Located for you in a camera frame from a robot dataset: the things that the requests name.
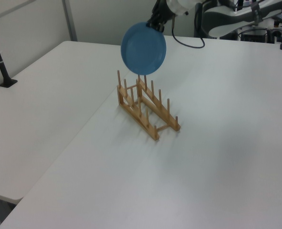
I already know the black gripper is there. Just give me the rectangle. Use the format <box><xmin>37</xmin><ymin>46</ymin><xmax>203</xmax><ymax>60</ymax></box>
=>
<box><xmin>146</xmin><ymin>0</ymin><xmax>175</xmax><ymax>33</ymax></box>

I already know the blue round plate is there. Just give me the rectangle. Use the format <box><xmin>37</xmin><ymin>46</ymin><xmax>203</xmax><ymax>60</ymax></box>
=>
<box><xmin>120</xmin><ymin>21</ymin><xmax>167</xmax><ymax>76</ymax></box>

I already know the wooden plate rack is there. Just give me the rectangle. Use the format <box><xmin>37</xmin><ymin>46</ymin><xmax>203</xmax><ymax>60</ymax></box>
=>
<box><xmin>116</xmin><ymin>70</ymin><xmax>182</xmax><ymax>142</ymax></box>

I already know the grey and white machine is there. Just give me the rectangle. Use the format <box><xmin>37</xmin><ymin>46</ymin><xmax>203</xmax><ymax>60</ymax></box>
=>
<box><xmin>201</xmin><ymin>0</ymin><xmax>282</xmax><ymax>40</ymax></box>

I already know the black equipment box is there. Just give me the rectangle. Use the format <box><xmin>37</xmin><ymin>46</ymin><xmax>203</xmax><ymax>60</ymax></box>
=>
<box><xmin>240</xmin><ymin>28</ymin><xmax>268</xmax><ymax>43</ymax></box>

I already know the black pole with base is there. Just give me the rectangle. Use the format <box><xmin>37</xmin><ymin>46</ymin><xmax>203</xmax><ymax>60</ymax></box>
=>
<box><xmin>0</xmin><ymin>18</ymin><xmax>19</xmax><ymax>88</ymax></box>

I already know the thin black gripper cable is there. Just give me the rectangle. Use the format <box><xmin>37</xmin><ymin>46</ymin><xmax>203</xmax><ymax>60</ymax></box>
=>
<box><xmin>171</xmin><ymin>1</ymin><xmax>206</xmax><ymax>49</ymax></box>

